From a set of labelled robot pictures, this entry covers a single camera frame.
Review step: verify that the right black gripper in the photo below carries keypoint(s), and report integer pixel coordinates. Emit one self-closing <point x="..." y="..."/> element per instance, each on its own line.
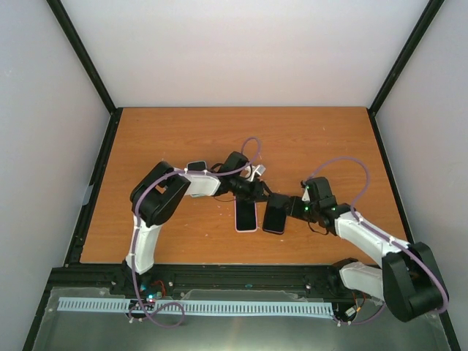
<point x="293" y="210"/>

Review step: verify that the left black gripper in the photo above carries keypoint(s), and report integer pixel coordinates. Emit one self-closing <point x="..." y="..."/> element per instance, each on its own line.
<point x="256" y="193"/>

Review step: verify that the maroon smartphone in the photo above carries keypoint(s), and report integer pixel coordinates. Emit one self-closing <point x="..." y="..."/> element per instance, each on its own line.
<point x="275" y="215"/>

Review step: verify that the black smartphone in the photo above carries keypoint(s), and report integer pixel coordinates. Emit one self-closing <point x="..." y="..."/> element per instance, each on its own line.
<point x="245" y="215"/>

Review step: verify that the pink phone case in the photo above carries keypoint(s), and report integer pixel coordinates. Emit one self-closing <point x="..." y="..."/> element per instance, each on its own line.
<point x="245" y="229"/>

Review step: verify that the light blue phone case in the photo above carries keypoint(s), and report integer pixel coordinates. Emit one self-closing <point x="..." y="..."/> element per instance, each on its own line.
<point x="199" y="184"/>

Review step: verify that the blue smartphone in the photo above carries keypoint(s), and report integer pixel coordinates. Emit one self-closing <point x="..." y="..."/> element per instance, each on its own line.
<point x="196" y="166"/>

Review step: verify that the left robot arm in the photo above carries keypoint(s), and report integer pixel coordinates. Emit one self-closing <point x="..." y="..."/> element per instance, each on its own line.
<point x="156" y="198"/>

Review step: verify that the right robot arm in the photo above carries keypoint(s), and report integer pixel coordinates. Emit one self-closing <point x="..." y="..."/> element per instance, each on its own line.
<point x="406" y="276"/>

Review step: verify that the small electronics board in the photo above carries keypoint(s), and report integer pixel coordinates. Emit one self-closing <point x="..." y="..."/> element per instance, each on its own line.
<point x="153" y="293"/>

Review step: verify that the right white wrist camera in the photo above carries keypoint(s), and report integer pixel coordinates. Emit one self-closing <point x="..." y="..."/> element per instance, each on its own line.
<point x="305" y="197"/>

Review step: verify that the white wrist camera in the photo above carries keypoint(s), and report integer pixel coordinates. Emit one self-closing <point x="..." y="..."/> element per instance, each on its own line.
<point x="254" y="171"/>
<point x="305" y="197"/>

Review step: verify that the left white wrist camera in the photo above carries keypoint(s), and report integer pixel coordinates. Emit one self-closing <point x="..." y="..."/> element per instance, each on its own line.
<point x="254" y="171"/>

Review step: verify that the black aluminium frame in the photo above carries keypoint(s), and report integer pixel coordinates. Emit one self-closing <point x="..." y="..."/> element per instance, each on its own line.
<point x="95" y="275"/>

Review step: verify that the light blue cable duct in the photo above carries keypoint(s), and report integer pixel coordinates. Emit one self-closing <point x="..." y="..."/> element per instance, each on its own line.
<point x="203" y="308"/>

